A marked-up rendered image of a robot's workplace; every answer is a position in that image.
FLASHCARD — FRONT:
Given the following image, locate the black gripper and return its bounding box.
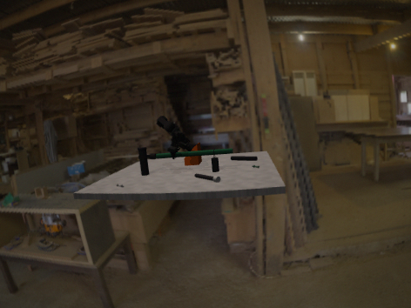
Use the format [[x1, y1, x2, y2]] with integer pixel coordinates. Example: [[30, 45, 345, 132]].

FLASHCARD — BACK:
[[168, 137, 180, 159]]

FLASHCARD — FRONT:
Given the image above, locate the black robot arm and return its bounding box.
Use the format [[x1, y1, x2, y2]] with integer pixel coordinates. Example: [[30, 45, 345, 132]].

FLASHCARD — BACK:
[[157, 116, 194, 151]]

